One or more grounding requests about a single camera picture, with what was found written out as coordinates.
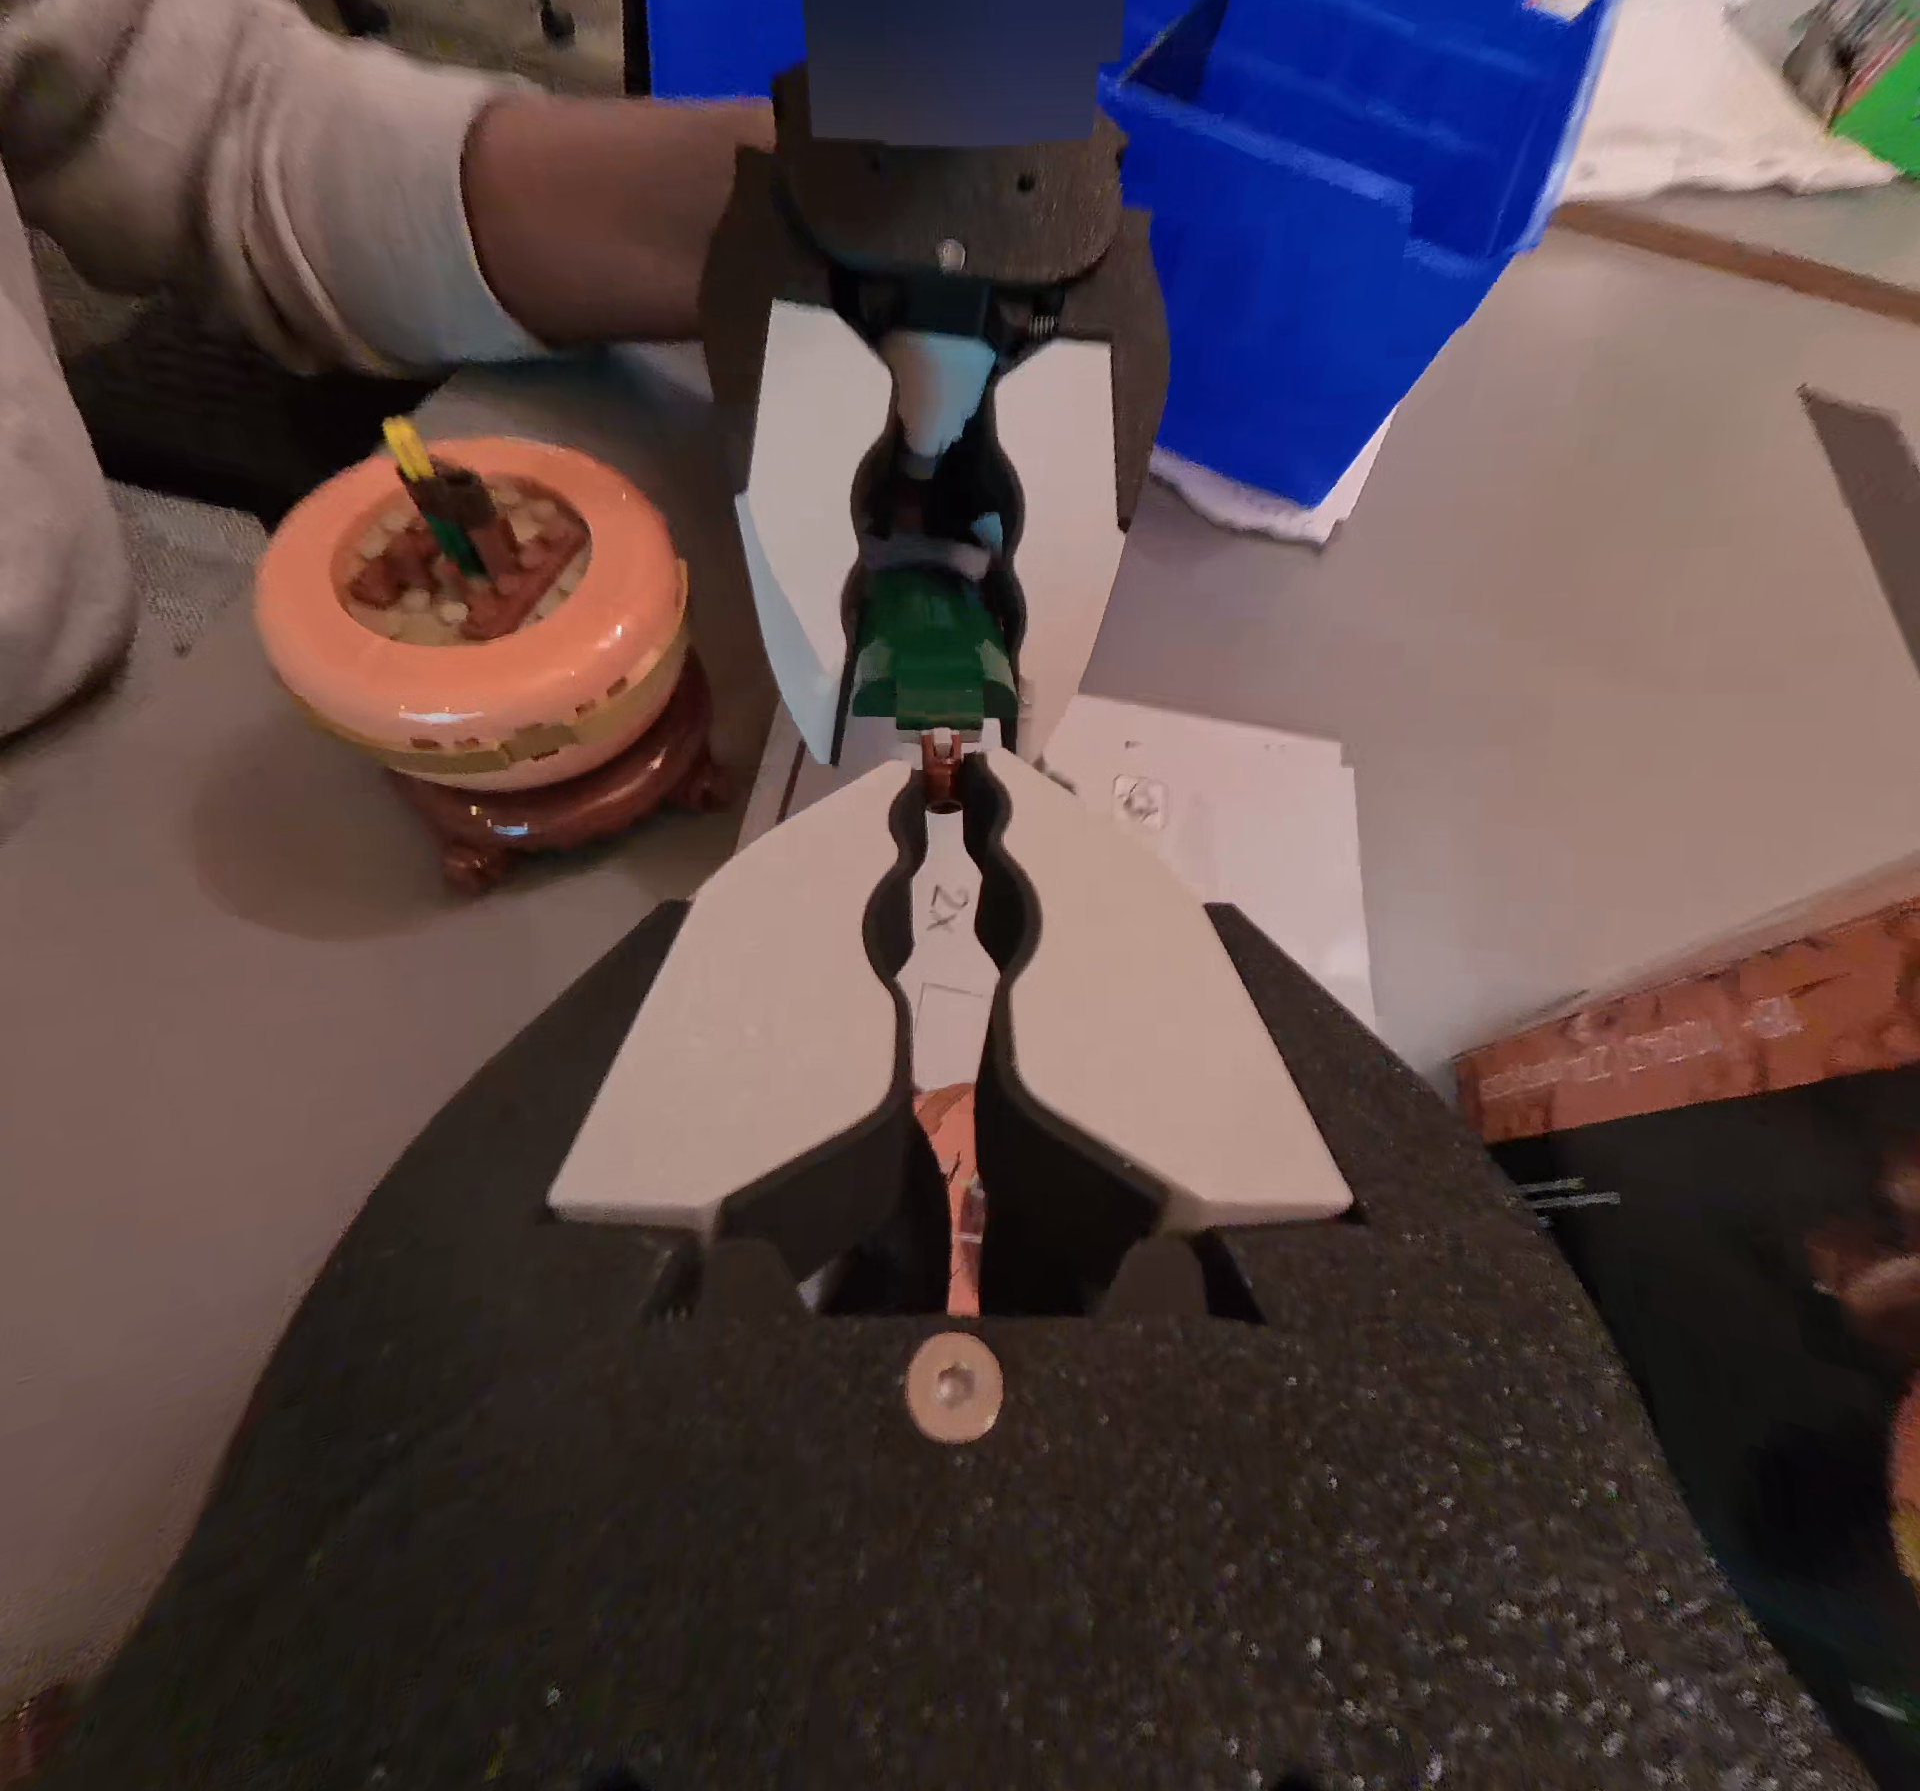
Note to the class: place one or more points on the person's left hand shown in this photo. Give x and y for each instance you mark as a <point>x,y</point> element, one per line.
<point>669,223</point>

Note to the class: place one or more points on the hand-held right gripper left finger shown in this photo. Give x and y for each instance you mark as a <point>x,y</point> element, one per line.
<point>735,1041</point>

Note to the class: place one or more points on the tiny brown brick piece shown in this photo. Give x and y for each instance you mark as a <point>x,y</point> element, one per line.
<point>944,768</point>

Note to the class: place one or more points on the white crumpled sheet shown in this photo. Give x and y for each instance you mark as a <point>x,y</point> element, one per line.
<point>1696,111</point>

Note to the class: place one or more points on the person's left forearm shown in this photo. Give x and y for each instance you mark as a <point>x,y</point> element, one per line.
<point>225,96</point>

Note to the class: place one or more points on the white instruction booklet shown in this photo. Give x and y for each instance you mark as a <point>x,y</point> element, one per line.
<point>1230,831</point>

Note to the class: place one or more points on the pink brick flower pot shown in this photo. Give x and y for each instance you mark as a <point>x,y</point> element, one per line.
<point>601,667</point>

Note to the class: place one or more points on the dark green leaf brick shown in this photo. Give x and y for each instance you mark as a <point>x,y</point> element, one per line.
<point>930,651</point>

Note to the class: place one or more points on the green box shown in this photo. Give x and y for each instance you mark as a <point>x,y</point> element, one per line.
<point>1875,96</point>

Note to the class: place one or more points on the blue plastic bin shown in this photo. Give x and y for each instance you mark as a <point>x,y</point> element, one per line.
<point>1275,216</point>

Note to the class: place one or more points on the black and orange set box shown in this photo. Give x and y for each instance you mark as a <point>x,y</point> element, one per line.
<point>1725,1296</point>

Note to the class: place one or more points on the yellow tipped brick stem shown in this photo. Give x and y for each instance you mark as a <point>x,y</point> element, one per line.
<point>451,516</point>

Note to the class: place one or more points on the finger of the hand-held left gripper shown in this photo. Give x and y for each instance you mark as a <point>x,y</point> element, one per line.
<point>794,502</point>
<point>1073,502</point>

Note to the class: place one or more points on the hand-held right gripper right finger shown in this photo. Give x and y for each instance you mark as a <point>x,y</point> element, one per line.
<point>1170,1056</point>

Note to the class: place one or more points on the grey desk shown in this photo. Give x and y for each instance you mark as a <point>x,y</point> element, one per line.
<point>1576,651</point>

